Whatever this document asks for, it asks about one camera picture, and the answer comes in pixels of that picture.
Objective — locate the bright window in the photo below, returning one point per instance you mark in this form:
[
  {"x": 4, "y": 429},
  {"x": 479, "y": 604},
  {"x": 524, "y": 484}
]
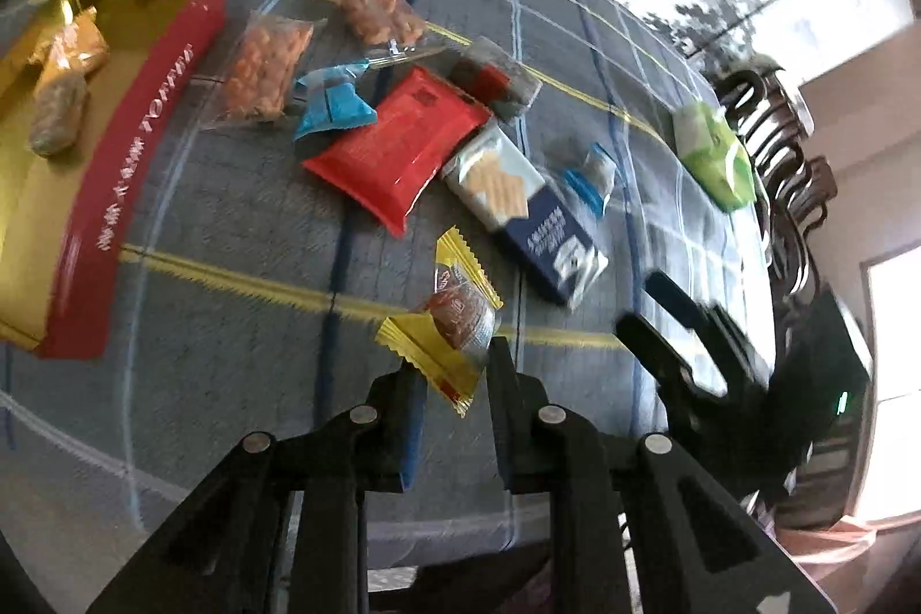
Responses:
[{"x": 892, "y": 384}]

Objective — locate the small blue-white snack packet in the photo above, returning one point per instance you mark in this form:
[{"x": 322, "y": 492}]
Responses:
[{"x": 593, "y": 175}]

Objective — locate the orange snack packet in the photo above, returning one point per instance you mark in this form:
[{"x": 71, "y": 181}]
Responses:
[{"x": 75, "y": 49}]

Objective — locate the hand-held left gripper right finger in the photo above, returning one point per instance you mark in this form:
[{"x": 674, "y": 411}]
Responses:
[{"x": 505, "y": 456}]

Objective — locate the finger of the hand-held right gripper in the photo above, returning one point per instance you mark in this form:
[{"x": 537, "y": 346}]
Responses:
[
  {"x": 680, "y": 301},
  {"x": 651, "y": 348}
]

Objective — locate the dark red small packet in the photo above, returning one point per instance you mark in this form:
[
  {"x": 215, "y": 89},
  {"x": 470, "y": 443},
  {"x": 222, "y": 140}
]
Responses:
[{"x": 496, "y": 78}]

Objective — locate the brown oblong snack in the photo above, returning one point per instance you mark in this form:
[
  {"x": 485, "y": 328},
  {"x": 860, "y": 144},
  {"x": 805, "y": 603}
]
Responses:
[{"x": 57, "y": 114}]

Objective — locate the yellow snack packet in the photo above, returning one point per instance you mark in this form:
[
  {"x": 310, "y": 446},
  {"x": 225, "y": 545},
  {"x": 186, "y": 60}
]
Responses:
[{"x": 450, "y": 312}]

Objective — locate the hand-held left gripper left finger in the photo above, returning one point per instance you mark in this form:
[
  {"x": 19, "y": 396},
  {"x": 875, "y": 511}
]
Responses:
[{"x": 413, "y": 441}]

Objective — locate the clear packet of orange snacks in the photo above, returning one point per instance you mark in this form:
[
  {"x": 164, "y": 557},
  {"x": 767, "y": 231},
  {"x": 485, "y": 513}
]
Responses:
[
  {"x": 263, "y": 71},
  {"x": 378, "y": 13}
]

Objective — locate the red box with gold inside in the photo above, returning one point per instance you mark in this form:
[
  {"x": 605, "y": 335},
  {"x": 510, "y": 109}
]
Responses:
[{"x": 129, "y": 153}]

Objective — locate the navy cracker packet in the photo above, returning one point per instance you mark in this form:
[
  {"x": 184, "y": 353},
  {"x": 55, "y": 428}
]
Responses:
[{"x": 525, "y": 211}]

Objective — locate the green snack packet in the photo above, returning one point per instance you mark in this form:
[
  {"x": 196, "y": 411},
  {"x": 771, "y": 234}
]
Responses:
[{"x": 712, "y": 153}]

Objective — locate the blue snack packet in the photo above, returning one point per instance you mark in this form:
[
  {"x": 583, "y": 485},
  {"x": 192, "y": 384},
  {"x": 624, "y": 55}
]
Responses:
[{"x": 331, "y": 107}]

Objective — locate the grey plaid tablecloth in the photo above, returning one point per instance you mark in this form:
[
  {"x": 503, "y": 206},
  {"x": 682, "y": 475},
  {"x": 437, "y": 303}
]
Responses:
[{"x": 237, "y": 312}]

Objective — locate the red snack packet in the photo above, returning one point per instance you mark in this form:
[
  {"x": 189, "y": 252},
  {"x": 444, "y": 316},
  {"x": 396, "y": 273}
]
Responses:
[{"x": 403, "y": 146}]

